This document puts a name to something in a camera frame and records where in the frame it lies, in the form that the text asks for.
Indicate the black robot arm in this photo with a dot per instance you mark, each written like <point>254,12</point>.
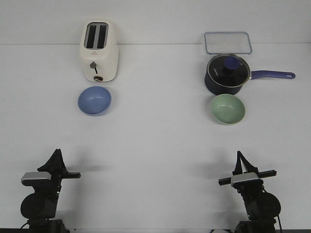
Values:
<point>39,208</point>
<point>262,207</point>

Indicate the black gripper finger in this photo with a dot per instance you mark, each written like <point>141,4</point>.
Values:
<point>248,167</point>
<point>238,167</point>
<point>55,164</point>

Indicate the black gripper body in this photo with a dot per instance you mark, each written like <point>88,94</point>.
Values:
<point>249,181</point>
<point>53,184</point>

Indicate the green bowl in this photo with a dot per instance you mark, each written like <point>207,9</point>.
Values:
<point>227,109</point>

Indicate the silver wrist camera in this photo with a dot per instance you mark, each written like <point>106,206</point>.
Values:
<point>245,177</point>
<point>35,178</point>

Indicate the glass pot lid blue knob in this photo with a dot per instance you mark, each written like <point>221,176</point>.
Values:
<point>228,70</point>

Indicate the blue bowl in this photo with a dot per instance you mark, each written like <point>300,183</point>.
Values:
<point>94,101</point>

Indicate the dark blue saucepan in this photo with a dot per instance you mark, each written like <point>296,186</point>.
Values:
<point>218,89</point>

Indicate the clear plastic container blue rim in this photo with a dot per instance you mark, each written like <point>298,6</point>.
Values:
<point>227,42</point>

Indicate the white two-slot toaster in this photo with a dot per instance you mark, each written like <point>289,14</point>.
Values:
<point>99,51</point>

